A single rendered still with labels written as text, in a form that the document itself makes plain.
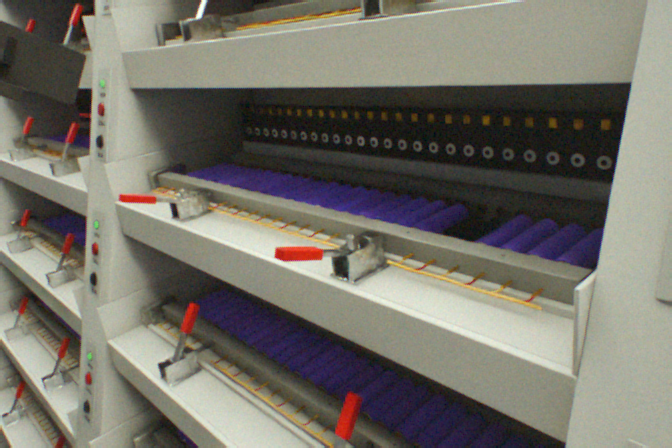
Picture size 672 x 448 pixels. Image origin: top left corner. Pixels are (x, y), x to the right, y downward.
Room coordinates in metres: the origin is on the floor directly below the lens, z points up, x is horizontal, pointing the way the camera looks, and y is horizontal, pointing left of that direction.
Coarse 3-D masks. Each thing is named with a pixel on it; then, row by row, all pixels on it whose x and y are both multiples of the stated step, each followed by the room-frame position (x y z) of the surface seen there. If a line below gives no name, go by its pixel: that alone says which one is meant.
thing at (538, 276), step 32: (224, 192) 0.59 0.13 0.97; (256, 192) 0.57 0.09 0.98; (288, 224) 0.50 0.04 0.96; (320, 224) 0.48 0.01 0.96; (352, 224) 0.44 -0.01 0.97; (384, 224) 0.43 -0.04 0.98; (416, 256) 0.40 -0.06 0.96; (448, 256) 0.38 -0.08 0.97; (480, 256) 0.36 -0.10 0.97; (512, 256) 0.35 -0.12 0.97; (544, 288) 0.33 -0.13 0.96
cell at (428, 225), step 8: (448, 208) 0.46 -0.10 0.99; (456, 208) 0.46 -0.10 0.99; (464, 208) 0.47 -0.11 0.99; (432, 216) 0.45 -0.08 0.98; (440, 216) 0.45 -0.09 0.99; (448, 216) 0.45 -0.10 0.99; (456, 216) 0.46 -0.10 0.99; (464, 216) 0.47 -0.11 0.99; (416, 224) 0.44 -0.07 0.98; (424, 224) 0.44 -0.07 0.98; (432, 224) 0.44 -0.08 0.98; (440, 224) 0.44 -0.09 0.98; (448, 224) 0.45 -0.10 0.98; (432, 232) 0.43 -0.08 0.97; (440, 232) 0.44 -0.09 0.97
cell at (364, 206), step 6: (384, 192) 0.53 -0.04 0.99; (390, 192) 0.53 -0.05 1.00; (372, 198) 0.52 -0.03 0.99; (378, 198) 0.52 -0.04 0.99; (384, 198) 0.52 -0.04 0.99; (390, 198) 0.52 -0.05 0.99; (360, 204) 0.50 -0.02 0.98; (366, 204) 0.50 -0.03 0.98; (372, 204) 0.51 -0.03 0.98; (378, 204) 0.51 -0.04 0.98; (348, 210) 0.49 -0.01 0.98; (354, 210) 0.49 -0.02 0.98; (360, 210) 0.50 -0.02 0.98; (366, 210) 0.50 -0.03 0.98
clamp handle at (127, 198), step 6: (180, 192) 0.58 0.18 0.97; (120, 198) 0.54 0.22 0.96; (126, 198) 0.54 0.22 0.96; (132, 198) 0.54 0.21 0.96; (138, 198) 0.55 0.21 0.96; (144, 198) 0.55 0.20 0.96; (150, 198) 0.55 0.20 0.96; (156, 198) 0.56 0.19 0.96; (162, 198) 0.57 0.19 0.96; (168, 198) 0.57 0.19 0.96; (174, 198) 0.58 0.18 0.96; (186, 198) 0.59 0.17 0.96
